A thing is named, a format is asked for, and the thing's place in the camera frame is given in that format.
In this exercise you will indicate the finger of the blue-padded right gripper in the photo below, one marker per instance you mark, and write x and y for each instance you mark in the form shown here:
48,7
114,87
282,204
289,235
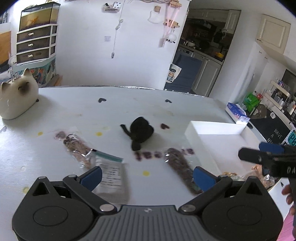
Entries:
271,148

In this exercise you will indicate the clear bag of dark cords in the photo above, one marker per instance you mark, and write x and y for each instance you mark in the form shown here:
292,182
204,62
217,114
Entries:
179,164

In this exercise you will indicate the clear bag of cream cords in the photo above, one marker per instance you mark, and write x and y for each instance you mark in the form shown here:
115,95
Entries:
236,177

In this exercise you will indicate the black fabric pouch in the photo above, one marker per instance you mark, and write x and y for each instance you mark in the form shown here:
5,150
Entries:
139,132

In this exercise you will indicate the white ceramic cat figurine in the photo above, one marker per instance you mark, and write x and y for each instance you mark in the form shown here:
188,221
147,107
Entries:
18,95

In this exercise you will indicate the glass fish tank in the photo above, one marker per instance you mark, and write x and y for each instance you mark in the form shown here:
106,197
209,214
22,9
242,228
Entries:
39,15

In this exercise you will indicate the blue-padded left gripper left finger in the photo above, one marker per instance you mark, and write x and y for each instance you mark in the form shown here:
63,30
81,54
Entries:
91,179

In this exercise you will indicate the clear bag with paper card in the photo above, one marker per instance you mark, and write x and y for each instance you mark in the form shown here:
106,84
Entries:
114,185

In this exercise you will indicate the blue tissue pack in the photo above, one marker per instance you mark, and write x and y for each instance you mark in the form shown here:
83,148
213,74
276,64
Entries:
237,114

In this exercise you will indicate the green plastic bag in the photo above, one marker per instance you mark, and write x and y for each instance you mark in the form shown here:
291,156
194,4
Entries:
251,101

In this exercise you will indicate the peach and silver satin scrunchie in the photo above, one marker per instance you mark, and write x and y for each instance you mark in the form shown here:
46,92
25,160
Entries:
267,180

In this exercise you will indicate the cartoon tote bag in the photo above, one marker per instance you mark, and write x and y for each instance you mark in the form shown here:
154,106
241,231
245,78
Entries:
173,73

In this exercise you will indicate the wire storage shelf with items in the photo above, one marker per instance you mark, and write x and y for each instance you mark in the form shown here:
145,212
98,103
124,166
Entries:
278,93

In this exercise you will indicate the black have a nice day mat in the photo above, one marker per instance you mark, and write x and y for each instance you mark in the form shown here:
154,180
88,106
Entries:
270,125

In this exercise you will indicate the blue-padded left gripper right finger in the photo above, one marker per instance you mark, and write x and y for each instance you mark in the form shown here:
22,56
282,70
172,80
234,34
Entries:
204,179

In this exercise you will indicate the white kitchen cabinets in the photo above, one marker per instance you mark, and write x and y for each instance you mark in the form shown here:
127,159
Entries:
206,77

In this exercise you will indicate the teal letter sign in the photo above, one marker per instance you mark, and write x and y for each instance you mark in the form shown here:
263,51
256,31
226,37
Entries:
291,138

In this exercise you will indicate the person's right hand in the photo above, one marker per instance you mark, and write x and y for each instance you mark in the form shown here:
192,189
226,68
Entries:
287,191

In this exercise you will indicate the white shallow cardboard box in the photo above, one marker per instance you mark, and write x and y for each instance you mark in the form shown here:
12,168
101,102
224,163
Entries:
216,145

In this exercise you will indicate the white plastic drawer unit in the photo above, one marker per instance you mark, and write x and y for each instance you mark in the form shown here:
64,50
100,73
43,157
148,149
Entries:
37,43

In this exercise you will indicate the washing machine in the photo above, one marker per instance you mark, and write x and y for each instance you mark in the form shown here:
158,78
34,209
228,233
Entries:
186,52

